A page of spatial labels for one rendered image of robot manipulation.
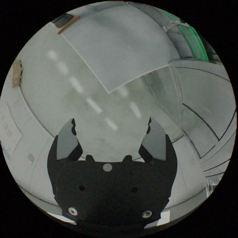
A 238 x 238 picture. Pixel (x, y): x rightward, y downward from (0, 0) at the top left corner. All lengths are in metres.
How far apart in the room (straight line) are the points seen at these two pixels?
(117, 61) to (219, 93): 0.52
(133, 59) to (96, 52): 0.21
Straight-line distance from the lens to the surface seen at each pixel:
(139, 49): 0.47
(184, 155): 2.96
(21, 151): 3.19
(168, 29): 0.52
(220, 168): 0.61
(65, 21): 0.75
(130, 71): 0.42
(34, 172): 3.10
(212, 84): 0.40
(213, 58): 0.75
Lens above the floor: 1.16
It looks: 55 degrees down
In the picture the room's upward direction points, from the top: 180 degrees clockwise
